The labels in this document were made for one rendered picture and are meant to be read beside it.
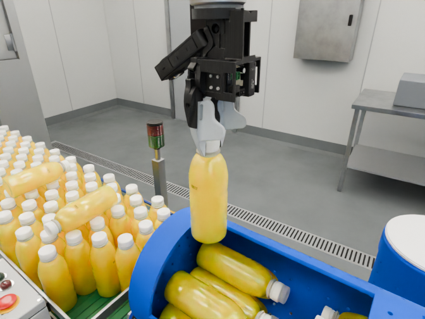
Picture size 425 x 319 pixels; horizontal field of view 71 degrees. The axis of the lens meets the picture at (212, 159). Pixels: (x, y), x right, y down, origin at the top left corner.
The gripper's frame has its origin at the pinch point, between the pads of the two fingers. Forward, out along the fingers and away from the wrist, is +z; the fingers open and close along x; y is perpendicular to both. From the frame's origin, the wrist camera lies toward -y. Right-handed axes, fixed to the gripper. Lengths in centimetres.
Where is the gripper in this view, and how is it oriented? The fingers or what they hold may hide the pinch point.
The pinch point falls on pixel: (208, 142)
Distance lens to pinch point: 49.7
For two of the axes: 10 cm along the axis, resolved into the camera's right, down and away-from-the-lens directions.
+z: 0.1, 9.0, 4.3
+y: 8.1, 2.4, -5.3
